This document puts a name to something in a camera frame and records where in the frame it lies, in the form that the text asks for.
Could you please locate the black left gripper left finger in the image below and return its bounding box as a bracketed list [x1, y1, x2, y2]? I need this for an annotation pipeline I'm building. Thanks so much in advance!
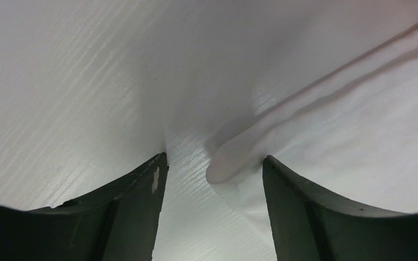
[0, 153, 169, 260]

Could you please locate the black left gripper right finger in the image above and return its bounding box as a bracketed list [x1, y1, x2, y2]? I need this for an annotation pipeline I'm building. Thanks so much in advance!
[262, 156, 418, 260]

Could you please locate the white printed t-shirt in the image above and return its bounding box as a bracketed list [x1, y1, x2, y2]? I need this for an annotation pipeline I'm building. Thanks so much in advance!
[205, 10, 418, 249]

